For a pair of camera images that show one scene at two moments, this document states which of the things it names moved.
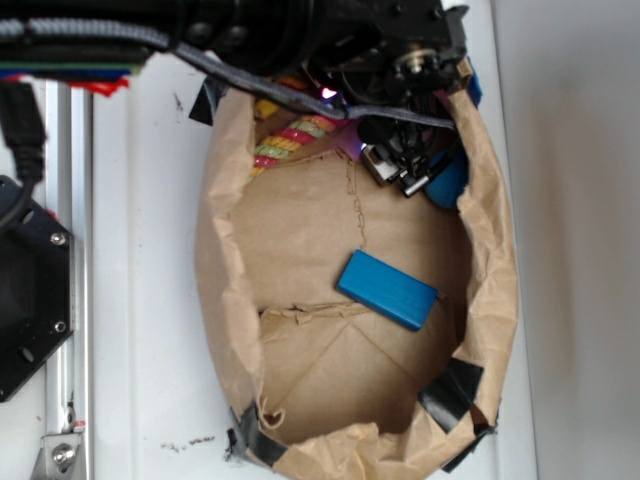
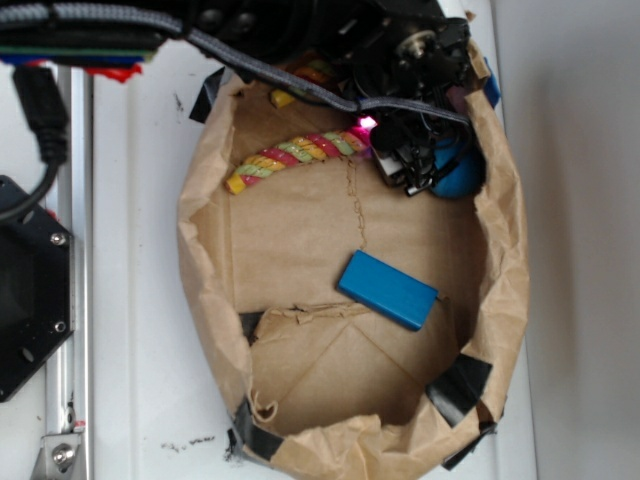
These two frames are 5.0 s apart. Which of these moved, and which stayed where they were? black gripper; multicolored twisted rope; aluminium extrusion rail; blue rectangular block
Moved: multicolored twisted rope
Stayed: aluminium extrusion rail; black gripper; blue rectangular block
